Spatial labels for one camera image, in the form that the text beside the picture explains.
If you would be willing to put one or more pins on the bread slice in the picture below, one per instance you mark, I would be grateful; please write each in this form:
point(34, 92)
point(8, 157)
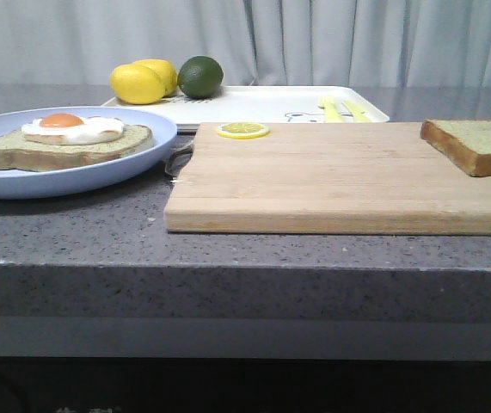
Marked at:
point(18, 153)
point(467, 143)

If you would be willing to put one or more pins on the light blue round plate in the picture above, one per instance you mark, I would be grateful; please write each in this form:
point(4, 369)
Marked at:
point(20, 184)

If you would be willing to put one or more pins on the white rectangular tray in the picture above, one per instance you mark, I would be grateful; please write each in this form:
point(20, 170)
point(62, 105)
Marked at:
point(263, 104)

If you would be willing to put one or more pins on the wooden cutting board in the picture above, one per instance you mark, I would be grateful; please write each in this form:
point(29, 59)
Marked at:
point(335, 178)

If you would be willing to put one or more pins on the lemon slice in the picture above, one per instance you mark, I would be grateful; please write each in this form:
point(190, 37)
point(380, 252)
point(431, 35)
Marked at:
point(243, 130)

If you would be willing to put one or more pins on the yellow plastic fork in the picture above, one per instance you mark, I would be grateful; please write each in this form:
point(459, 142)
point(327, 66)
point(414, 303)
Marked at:
point(330, 111)

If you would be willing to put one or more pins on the green lime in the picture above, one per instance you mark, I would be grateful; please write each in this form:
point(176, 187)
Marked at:
point(200, 77)

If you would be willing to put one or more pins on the yellow plastic knife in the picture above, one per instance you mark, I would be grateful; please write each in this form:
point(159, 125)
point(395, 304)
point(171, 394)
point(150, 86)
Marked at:
point(358, 113)

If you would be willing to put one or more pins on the rear yellow lemon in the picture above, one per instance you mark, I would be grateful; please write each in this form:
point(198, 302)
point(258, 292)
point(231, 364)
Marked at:
point(165, 70)

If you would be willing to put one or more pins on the yellow lemon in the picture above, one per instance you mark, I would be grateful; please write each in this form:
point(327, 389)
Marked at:
point(136, 84)
point(165, 70)

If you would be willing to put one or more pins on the front yellow lemon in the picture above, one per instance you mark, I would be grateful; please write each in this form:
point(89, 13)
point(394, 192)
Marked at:
point(136, 84)

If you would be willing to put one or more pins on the fried egg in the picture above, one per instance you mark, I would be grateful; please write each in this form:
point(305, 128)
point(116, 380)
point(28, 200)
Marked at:
point(70, 129)

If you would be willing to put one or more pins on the white curtain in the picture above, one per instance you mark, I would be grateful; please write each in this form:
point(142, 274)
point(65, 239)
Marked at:
point(348, 43)

